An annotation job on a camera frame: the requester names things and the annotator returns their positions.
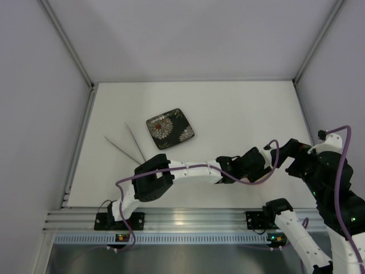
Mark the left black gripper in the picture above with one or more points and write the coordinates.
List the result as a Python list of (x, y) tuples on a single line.
[(257, 159)]

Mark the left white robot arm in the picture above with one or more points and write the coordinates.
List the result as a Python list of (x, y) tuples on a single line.
[(155, 177)]

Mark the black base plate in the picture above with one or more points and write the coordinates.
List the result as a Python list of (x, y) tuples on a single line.
[(105, 222), (256, 220)]

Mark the black patterned square plate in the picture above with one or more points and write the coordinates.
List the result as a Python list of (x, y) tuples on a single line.
[(170, 129)]

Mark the aluminium mounting rail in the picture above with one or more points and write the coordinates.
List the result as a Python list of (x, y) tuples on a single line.
[(168, 220)]

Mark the cream round lid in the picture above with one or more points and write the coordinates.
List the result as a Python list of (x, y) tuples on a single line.
[(257, 176)]

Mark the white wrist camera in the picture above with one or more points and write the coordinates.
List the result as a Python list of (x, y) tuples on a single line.
[(270, 156), (330, 142)]

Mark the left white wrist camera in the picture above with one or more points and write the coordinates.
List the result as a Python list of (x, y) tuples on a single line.
[(270, 156)]

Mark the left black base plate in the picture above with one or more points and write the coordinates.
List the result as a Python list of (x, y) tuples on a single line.
[(105, 222)]

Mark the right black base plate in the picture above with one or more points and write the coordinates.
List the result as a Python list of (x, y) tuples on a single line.
[(256, 220)]

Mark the slotted grey cable duct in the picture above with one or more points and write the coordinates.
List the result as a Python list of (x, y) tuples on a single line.
[(168, 238)]

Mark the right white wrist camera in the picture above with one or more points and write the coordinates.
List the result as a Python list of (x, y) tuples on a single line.
[(330, 142)]

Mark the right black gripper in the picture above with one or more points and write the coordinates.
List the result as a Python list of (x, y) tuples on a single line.
[(294, 154)]

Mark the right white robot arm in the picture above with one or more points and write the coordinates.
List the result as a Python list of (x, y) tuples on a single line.
[(333, 240)]

